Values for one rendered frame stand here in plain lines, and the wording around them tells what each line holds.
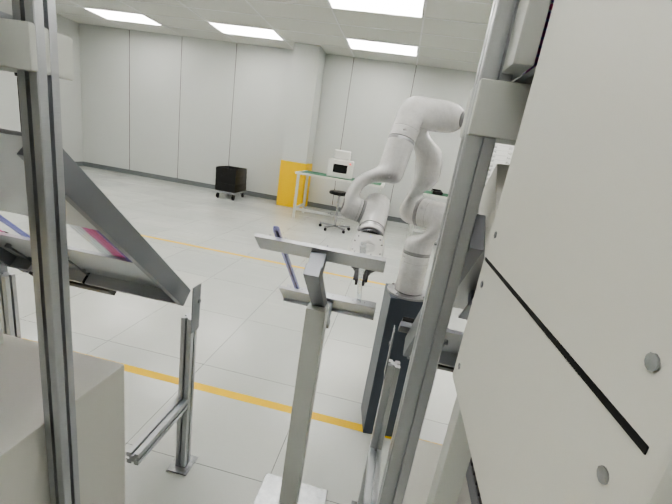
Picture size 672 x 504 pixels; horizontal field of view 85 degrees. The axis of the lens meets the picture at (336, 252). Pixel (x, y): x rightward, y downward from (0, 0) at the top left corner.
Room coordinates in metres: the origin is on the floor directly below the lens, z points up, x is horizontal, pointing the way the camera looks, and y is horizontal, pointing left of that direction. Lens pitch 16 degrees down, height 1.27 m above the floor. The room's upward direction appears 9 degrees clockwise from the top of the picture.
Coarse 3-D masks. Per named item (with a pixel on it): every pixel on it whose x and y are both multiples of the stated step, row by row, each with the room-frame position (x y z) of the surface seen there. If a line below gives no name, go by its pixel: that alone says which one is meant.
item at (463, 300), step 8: (480, 256) 0.60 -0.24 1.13; (480, 264) 0.62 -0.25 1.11; (472, 272) 0.64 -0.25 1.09; (464, 280) 0.67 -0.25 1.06; (472, 280) 0.66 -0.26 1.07; (464, 288) 0.70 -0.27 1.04; (472, 288) 0.69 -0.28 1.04; (456, 296) 0.73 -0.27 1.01; (464, 296) 0.72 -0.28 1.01; (472, 296) 0.68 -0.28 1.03; (456, 304) 0.76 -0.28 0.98; (464, 304) 0.75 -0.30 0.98; (464, 312) 0.69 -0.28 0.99
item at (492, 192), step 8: (496, 168) 0.56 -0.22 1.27; (504, 168) 0.56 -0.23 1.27; (496, 176) 0.55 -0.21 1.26; (504, 176) 0.55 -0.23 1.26; (488, 184) 0.59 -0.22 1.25; (496, 184) 0.54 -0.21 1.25; (488, 192) 0.57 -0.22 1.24; (496, 192) 0.53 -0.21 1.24; (488, 200) 0.56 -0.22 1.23; (496, 200) 0.52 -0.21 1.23; (480, 208) 0.60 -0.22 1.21; (488, 208) 0.55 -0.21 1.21; (496, 208) 0.51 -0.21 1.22; (488, 216) 0.54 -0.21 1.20; (488, 224) 0.53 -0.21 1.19; (488, 232) 0.51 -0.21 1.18; (488, 240) 0.50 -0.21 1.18
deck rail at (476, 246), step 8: (480, 216) 0.55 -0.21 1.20; (480, 224) 0.54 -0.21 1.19; (472, 232) 0.53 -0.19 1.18; (480, 232) 0.53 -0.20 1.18; (472, 240) 0.52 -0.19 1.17; (480, 240) 0.52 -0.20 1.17; (472, 248) 0.51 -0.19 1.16; (480, 248) 0.51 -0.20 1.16; (472, 256) 0.53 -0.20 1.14; (464, 264) 0.55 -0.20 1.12; (472, 264) 0.55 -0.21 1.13; (464, 272) 0.57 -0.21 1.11; (416, 320) 0.90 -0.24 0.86; (416, 328) 0.87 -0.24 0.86; (408, 336) 0.99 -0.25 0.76; (408, 344) 0.95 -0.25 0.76; (408, 352) 0.99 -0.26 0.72
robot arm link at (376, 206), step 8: (368, 200) 1.20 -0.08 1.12; (376, 200) 1.20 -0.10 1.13; (384, 200) 1.21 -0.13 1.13; (368, 208) 1.16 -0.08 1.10; (376, 208) 1.17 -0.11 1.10; (384, 208) 1.18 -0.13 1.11; (360, 216) 1.16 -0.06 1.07; (368, 216) 1.14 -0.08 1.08; (376, 216) 1.14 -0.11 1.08; (384, 216) 1.16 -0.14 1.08; (384, 224) 1.15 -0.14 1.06
